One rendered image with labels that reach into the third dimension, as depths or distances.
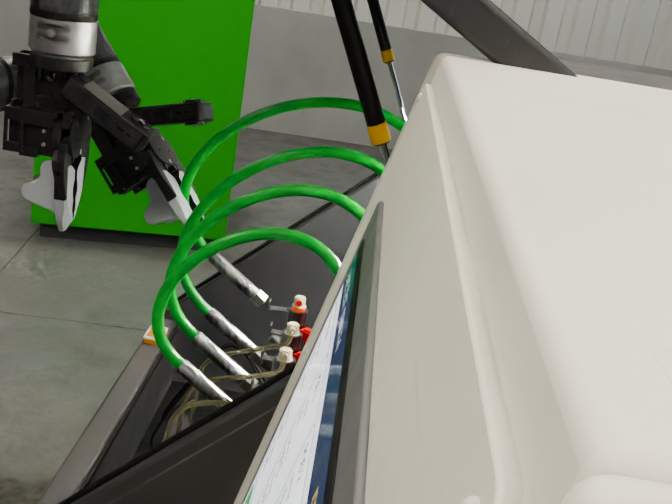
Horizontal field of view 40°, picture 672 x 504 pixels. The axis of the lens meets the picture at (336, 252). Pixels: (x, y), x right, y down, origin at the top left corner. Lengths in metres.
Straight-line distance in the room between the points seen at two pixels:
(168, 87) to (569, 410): 4.36
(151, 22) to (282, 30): 3.29
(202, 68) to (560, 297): 4.29
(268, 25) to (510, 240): 7.40
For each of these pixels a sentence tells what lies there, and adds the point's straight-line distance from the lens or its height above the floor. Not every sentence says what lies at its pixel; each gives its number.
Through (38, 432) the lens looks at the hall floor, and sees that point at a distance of 3.15.
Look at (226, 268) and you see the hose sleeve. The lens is 1.27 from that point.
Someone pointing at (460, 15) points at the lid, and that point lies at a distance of 0.82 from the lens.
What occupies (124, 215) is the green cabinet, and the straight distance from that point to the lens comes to 4.70.
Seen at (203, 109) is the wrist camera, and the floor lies 1.39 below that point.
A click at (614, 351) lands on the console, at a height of 1.55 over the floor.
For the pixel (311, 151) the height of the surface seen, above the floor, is 1.38.
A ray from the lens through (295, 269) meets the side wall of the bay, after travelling 1.59.
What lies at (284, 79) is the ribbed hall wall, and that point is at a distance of 7.74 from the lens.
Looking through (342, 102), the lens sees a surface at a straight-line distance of 1.19.
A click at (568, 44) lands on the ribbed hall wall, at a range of 8.04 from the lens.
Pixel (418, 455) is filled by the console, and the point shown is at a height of 1.49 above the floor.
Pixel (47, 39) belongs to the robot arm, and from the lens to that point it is 1.10.
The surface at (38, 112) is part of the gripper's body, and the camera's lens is 1.12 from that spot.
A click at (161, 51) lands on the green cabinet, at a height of 0.99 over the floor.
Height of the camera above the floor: 1.63
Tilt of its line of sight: 19 degrees down
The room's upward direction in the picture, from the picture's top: 9 degrees clockwise
